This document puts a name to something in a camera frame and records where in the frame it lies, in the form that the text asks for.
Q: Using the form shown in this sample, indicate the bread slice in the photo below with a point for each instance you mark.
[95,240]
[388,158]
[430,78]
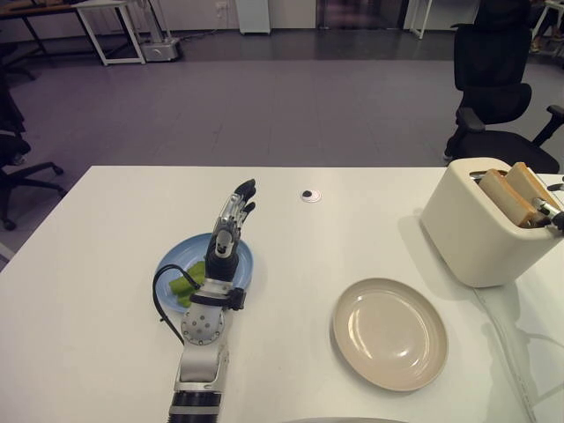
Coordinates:
[502,196]
[522,178]

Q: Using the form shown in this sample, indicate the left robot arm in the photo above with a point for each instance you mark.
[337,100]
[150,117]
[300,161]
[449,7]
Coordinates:
[200,328]

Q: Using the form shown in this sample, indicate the black office chair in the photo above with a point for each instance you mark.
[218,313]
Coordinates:
[489,66]
[11,150]

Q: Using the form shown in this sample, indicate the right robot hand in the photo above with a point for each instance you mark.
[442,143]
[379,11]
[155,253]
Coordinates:
[553,216]

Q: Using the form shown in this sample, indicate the green lettuce leaf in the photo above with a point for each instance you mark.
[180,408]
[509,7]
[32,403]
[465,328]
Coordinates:
[181,286]

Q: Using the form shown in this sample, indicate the beige plate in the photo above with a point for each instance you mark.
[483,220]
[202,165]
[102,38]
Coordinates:
[390,335]

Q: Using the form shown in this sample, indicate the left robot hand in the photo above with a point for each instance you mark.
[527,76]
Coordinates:
[224,247]

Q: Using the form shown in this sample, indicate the blue plate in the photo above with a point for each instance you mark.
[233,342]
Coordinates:
[247,264]

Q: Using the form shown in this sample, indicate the white wheeled machine base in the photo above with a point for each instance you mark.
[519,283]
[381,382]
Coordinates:
[162,49]

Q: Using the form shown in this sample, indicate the cream toaster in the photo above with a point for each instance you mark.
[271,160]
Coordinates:
[467,229]

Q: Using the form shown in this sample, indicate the person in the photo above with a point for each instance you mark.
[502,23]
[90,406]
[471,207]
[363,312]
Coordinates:
[548,22]

